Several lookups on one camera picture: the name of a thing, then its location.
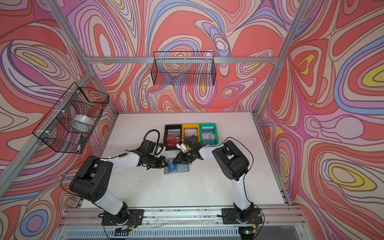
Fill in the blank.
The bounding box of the blue card from holder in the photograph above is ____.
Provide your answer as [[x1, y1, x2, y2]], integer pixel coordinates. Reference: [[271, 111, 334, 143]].
[[166, 159, 177, 174]]

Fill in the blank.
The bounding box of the grey leather card holder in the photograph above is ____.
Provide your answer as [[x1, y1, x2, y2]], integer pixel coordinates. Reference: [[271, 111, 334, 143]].
[[164, 158, 190, 175]]

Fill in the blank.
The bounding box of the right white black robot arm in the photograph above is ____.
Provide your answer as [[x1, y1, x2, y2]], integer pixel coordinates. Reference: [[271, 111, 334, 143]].
[[173, 136, 254, 223]]

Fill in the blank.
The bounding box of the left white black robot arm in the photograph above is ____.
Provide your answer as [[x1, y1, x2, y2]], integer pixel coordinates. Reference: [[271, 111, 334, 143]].
[[69, 140, 168, 226]]

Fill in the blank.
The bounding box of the yellow plastic bin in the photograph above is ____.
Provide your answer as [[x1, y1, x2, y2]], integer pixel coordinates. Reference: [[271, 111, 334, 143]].
[[182, 124, 201, 142]]

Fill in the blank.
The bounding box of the black plastic bin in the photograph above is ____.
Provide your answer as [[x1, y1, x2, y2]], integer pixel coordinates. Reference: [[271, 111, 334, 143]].
[[164, 125, 182, 151]]

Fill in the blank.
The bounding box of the green plastic bin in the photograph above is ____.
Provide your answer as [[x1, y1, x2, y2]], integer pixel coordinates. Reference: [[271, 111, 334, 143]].
[[199, 123, 219, 146]]

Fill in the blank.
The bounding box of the small black box in basket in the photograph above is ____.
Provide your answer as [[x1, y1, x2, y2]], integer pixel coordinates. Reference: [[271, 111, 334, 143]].
[[78, 135, 87, 148]]

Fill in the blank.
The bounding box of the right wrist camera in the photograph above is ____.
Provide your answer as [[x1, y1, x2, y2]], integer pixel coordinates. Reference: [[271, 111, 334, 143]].
[[176, 142, 188, 153]]

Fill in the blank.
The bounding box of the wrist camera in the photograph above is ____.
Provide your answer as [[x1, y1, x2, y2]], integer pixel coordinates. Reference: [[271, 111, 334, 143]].
[[140, 140, 157, 154], [176, 142, 188, 153]]

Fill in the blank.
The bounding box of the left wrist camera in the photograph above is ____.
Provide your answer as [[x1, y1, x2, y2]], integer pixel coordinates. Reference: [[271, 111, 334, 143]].
[[140, 140, 157, 154]]

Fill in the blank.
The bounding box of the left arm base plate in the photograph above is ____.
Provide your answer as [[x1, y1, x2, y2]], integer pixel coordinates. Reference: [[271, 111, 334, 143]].
[[102, 209, 145, 227]]

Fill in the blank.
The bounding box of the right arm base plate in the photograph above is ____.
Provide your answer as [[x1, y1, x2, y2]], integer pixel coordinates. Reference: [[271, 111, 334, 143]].
[[220, 208, 264, 226]]

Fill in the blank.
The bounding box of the back black wire basket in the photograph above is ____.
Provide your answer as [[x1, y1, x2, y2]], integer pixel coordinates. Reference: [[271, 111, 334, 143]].
[[151, 51, 217, 87]]

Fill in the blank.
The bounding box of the black wire basket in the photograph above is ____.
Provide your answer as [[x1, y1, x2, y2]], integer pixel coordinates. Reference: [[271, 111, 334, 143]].
[[33, 83, 110, 154], [151, 51, 217, 87]]

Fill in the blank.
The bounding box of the left black wire basket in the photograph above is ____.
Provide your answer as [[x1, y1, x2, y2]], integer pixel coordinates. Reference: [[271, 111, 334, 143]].
[[33, 83, 110, 154]]

